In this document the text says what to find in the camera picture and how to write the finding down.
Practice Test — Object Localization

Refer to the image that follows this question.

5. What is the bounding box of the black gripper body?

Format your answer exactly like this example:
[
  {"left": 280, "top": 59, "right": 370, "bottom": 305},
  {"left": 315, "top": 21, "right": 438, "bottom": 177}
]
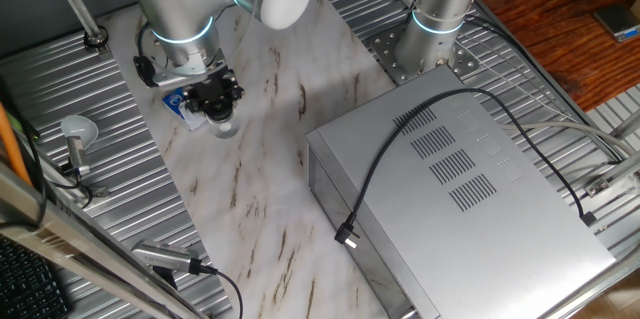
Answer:
[{"left": 190, "top": 69, "right": 240, "bottom": 114}]

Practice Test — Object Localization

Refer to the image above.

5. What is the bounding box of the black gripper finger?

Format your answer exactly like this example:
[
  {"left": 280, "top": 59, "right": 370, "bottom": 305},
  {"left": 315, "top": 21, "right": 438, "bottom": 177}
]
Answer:
[
  {"left": 228, "top": 74, "right": 246, "bottom": 110},
  {"left": 180, "top": 89, "right": 207, "bottom": 116}
]

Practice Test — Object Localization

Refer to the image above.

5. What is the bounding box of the clear glass jar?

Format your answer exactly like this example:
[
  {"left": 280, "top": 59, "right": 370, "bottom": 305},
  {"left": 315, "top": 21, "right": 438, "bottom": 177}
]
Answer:
[{"left": 207, "top": 111, "right": 241, "bottom": 140}]

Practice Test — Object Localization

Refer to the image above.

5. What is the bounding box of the blue tissue pack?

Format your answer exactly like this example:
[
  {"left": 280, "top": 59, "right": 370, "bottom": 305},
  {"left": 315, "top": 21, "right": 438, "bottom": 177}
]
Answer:
[{"left": 162, "top": 87, "right": 209, "bottom": 133}]

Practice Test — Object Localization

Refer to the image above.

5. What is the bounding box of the white marble pattern board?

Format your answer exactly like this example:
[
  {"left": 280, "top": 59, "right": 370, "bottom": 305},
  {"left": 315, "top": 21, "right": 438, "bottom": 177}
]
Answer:
[{"left": 97, "top": 0, "right": 401, "bottom": 319}]

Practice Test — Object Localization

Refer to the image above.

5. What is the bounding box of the white ladle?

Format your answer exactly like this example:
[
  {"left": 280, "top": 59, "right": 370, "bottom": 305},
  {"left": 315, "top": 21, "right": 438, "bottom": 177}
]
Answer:
[{"left": 59, "top": 113, "right": 100, "bottom": 178}]

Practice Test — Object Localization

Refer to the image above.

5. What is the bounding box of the metal pole with foot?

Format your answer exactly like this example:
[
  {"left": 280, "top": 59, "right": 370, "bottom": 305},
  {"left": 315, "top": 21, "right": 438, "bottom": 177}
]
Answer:
[{"left": 41, "top": 0, "right": 110, "bottom": 55}]

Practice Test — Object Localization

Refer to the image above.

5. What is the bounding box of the orange pole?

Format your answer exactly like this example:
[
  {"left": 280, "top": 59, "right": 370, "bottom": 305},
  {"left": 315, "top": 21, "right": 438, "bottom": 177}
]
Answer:
[{"left": 0, "top": 102, "right": 34, "bottom": 188}]

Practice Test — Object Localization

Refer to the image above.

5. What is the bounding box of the black keyboard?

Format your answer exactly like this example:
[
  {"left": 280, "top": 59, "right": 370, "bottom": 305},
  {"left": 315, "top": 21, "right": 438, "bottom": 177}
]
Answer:
[{"left": 0, "top": 236, "right": 74, "bottom": 319}]

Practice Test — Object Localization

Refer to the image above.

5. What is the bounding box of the silver metal box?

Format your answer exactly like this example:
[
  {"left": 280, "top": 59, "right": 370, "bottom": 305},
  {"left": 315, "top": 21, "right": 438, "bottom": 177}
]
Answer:
[{"left": 304, "top": 64, "right": 617, "bottom": 319}]

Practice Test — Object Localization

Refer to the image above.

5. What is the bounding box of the digital scale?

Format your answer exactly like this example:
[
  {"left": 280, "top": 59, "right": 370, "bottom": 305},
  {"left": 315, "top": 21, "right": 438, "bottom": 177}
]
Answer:
[{"left": 593, "top": 2, "right": 640, "bottom": 43}]

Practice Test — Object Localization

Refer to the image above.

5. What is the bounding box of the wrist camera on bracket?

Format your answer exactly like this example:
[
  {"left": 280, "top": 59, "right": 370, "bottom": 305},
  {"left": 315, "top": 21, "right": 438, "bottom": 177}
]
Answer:
[{"left": 132, "top": 48, "right": 226, "bottom": 90}]

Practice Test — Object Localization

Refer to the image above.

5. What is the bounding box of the small metal bracket clamp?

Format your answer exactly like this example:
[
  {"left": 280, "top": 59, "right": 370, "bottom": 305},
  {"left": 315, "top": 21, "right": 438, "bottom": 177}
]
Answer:
[{"left": 62, "top": 162, "right": 110, "bottom": 199}]

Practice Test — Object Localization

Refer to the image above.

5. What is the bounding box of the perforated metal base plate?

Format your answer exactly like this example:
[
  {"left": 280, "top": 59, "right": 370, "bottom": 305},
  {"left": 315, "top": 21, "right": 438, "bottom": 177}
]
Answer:
[{"left": 368, "top": 21, "right": 481, "bottom": 86}]

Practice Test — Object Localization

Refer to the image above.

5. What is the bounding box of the silver finned camera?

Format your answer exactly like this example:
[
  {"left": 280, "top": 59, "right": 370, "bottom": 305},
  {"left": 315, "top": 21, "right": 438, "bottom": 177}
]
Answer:
[{"left": 130, "top": 238, "right": 201, "bottom": 276}]

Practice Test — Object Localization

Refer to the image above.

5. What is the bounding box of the black camera cable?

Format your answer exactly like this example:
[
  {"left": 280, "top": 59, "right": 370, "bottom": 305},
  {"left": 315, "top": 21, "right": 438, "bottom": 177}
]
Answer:
[{"left": 188, "top": 257, "right": 245, "bottom": 319}]

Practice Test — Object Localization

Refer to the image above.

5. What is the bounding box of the black power cable with plug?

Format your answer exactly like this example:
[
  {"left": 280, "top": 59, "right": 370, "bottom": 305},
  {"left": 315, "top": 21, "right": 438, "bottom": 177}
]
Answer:
[{"left": 333, "top": 87, "right": 597, "bottom": 250}]

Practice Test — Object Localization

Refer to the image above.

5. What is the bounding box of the aluminium frame beam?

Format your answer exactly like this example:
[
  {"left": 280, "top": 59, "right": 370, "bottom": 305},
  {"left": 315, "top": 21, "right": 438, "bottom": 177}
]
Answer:
[{"left": 0, "top": 161, "right": 209, "bottom": 319}]

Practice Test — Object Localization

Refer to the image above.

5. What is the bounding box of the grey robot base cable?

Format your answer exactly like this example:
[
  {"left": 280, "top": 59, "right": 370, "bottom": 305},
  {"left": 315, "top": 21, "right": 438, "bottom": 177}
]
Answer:
[{"left": 499, "top": 121, "right": 636, "bottom": 158}]

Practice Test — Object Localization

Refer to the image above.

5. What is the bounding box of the aluminium frame bar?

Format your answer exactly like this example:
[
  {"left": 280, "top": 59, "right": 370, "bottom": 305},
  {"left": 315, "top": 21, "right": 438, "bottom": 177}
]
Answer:
[
  {"left": 609, "top": 108, "right": 640, "bottom": 141},
  {"left": 582, "top": 151, "right": 640, "bottom": 199}
]

